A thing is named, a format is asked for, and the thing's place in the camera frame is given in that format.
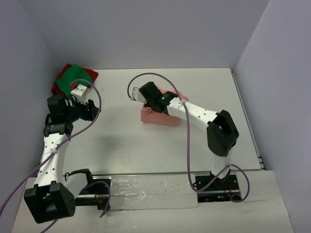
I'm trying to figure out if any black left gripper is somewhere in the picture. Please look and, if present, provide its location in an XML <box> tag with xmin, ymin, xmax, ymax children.
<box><xmin>65</xmin><ymin>97</ymin><xmax>101</xmax><ymax>122</ymax></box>

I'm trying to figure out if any pink t-shirt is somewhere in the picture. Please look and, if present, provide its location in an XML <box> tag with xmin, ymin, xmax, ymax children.
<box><xmin>140</xmin><ymin>82</ymin><xmax>189</xmax><ymax>127</ymax></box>

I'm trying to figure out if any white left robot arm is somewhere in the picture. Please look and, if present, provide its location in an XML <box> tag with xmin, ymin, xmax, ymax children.
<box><xmin>24</xmin><ymin>95</ymin><xmax>99</xmax><ymax>224</ymax></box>

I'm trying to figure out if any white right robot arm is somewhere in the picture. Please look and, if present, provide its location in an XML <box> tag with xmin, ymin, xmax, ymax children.
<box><xmin>132</xmin><ymin>82</ymin><xmax>239</xmax><ymax>190</ymax></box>

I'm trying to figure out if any green folded t-shirt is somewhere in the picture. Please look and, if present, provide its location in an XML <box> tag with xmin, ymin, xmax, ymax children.
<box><xmin>55</xmin><ymin>64</ymin><xmax>93</xmax><ymax>97</ymax></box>

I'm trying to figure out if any red folded t-shirt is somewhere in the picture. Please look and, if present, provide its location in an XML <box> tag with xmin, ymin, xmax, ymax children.
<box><xmin>52</xmin><ymin>64</ymin><xmax>99</xmax><ymax>97</ymax></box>

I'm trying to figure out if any silver tape patch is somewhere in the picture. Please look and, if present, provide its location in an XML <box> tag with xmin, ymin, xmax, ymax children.
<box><xmin>110</xmin><ymin>174</ymin><xmax>198</xmax><ymax>210</ymax></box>

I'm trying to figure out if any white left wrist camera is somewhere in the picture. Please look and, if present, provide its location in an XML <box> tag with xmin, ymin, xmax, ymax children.
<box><xmin>70</xmin><ymin>84</ymin><xmax>89</xmax><ymax>105</ymax></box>

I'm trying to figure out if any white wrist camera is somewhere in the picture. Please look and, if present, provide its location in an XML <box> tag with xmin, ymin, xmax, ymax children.
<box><xmin>70</xmin><ymin>84</ymin><xmax>89</xmax><ymax>105</ymax></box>
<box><xmin>130</xmin><ymin>87</ymin><xmax>146</xmax><ymax>103</ymax></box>

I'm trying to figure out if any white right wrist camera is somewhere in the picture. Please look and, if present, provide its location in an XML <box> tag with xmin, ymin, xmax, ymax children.
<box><xmin>130</xmin><ymin>87</ymin><xmax>146</xmax><ymax>103</ymax></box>

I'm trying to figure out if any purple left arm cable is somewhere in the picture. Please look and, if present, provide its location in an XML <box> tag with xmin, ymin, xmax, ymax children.
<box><xmin>0</xmin><ymin>78</ymin><xmax>111</xmax><ymax>233</ymax></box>

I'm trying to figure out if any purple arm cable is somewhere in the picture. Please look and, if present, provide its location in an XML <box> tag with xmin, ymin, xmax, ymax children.
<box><xmin>0</xmin><ymin>78</ymin><xmax>111</xmax><ymax>233</ymax></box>
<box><xmin>127</xmin><ymin>72</ymin><xmax>251</xmax><ymax>203</ymax></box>

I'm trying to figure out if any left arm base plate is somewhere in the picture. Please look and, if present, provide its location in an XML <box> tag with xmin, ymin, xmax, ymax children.
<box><xmin>75</xmin><ymin>183</ymin><xmax>109</xmax><ymax>210</ymax></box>

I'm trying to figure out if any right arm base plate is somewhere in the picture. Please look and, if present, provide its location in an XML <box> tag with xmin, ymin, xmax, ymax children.
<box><xmin>193</xmin><ymin>173</ymin><xmax>242</xmax><ymax>203</ymax></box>

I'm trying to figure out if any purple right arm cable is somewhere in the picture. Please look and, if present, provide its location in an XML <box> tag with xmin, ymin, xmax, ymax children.
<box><xmin>127</xmin><ymin>72</ymin><xmax>251</xmax><ymax>203</ymax></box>

